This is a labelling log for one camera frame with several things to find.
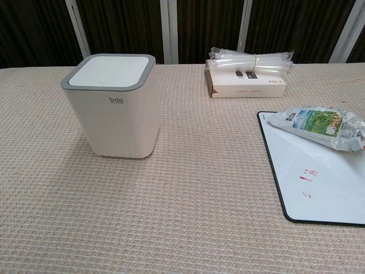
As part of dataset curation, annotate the white desktop trash bin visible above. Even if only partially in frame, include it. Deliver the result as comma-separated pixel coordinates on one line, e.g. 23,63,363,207
60,53,157,159

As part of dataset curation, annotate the white plastic bin lid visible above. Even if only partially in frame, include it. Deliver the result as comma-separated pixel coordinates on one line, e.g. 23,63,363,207
69,55,149,87

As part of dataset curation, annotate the beige woven tablecloth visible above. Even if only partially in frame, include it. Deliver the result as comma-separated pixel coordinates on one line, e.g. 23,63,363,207
0,63,365,274

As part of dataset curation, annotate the white flat cardboard box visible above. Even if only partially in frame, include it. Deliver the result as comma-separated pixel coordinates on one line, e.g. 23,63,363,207
204,67,287,98

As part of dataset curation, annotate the clear wrapped straws bundle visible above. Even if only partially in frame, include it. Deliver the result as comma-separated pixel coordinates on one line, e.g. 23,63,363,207
207,47,295,77

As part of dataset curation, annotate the dark pleated curtain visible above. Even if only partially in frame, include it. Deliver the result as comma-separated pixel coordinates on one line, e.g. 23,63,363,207
0,0,365,69

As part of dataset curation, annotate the crumpled green white snack bag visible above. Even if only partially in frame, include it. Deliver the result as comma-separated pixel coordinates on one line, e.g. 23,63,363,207
266,104,365,154

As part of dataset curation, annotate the black-framed whiteboard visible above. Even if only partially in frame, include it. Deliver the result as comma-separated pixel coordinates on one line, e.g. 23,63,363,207
257,110,365,224

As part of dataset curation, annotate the white upright frame post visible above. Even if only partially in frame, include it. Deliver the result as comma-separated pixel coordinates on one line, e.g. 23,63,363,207
233,0,252,55
159,0,179,65

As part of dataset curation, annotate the white slanted frame post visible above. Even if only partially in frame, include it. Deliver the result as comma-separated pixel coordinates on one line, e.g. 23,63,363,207
66,0,92,58
331,0,365,63

